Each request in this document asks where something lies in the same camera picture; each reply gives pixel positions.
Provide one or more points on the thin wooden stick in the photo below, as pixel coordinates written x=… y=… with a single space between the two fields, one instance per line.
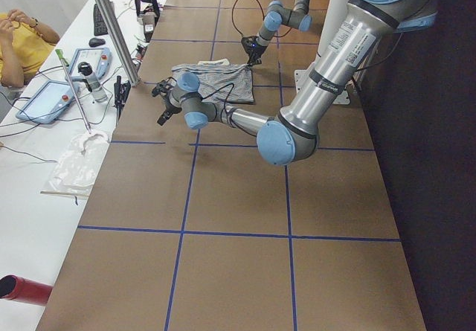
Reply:
x=60 y=193

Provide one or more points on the aluminium frame post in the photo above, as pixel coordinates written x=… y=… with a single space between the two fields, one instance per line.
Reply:
x=118 y=41

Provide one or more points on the person in yellow shirt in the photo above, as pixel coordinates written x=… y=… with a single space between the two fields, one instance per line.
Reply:
x=26 y=43

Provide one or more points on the clear plastic bag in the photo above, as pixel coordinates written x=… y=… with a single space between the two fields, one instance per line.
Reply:
x=77 y=168

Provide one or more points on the teach pendant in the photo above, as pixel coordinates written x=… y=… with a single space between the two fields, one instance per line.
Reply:
x=98 y=58
x=49 y=102

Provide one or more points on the small brown box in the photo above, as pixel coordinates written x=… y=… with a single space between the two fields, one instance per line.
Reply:
x=148 y=22

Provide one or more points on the black keyboard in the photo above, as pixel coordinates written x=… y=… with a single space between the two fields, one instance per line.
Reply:
x=99 y=25

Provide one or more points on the upper teach pendant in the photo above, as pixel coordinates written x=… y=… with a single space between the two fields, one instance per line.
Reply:
x=98 y=58

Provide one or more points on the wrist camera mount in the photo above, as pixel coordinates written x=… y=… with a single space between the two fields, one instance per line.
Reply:
x=162 y=88

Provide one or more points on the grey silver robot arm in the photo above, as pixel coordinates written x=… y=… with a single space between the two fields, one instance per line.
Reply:
x=292 y=134
x=276 y=15

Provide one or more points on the black computer mouse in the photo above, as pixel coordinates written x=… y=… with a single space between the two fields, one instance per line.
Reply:
x=96 y=42

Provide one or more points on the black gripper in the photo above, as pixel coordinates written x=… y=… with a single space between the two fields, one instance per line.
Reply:
x=256 y=50
x=168 y=108

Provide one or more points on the navy white striped polo shirt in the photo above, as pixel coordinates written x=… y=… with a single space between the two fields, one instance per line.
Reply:
x=220 y=80

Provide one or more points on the metal rod green handle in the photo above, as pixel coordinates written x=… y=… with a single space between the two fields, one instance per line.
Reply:
x=68 y=79

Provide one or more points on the lower teach pendant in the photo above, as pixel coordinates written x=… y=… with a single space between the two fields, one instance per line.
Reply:
x=49 y=102

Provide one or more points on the red fire extinguisher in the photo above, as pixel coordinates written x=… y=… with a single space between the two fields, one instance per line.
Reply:
x=19 y=289

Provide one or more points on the clear water bottle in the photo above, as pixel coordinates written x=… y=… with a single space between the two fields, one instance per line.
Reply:
x=92 y=82

